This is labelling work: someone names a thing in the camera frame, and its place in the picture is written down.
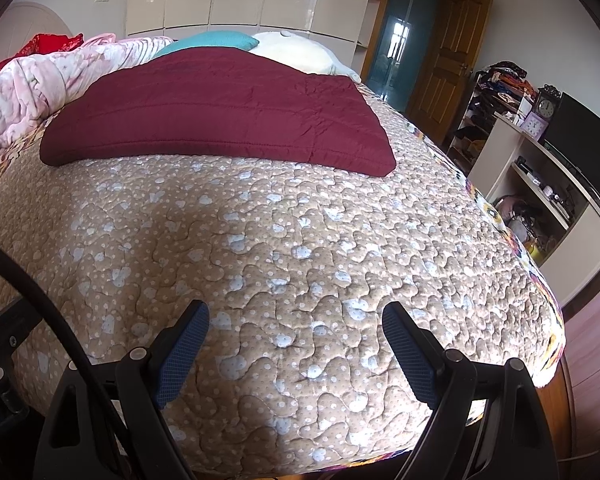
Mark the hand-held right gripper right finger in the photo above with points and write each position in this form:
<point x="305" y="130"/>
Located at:
<point x="410" y="355"/>

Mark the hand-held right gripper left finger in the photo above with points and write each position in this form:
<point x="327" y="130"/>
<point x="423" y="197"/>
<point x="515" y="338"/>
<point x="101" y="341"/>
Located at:
<point x="182" y="355"/>

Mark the maroon quilted jacket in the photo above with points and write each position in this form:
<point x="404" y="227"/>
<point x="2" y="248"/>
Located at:
<point x="205" y="110"/>

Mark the open shelf with clothes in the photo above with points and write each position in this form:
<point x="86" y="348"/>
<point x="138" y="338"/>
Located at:
<point x="480" y="110"/>

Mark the patterned quilted bed cover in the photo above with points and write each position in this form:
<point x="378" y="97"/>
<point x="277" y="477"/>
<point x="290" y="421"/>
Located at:
<point x="280" y="260"/>

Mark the yellow container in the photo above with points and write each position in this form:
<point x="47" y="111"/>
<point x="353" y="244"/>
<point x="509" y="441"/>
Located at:
<point x="532" y="250"/>

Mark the pink bag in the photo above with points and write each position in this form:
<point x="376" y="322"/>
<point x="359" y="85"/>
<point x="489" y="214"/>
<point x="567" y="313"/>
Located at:
<point x="511" y="206"/>

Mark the white TV cabinet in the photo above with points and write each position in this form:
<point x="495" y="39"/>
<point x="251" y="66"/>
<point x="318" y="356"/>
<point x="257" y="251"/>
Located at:
<point x="500" y="155"/>

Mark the purple alarm clock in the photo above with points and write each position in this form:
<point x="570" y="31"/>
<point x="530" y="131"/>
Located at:
<point x="534" y="125"/>

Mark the pink floral blanket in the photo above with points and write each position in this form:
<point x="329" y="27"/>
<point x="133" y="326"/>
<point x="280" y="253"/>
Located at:
<point x="25" y="85"/>

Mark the black television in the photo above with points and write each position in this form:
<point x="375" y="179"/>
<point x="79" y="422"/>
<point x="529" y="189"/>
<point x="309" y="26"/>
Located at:
<point x="580" y="130"/>

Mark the dark ornate mantel clock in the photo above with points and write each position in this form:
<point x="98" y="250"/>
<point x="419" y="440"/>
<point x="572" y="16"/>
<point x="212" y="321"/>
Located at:
<point x="546" y="107"/>

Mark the wooden door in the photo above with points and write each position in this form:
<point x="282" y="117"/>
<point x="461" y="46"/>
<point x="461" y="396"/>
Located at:
<point x="450" y="70"/>

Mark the teal pillow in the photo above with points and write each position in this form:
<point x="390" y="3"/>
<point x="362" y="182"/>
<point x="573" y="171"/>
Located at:
<point x="210" y="40"/>

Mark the teal glass door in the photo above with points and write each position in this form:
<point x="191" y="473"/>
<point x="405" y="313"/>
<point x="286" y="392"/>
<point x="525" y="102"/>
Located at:
<point x="405" y="35"/>

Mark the white pillow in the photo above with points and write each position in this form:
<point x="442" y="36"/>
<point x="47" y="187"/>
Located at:
<point x="295" y="55"/>

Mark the red cloth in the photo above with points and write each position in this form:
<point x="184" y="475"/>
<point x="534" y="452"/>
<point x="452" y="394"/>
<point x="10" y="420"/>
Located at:
<point x="50" y="42"/>

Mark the pale rounded headboard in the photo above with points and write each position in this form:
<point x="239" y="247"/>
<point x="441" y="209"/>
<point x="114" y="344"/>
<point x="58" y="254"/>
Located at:
<point x="30" y="20"/>

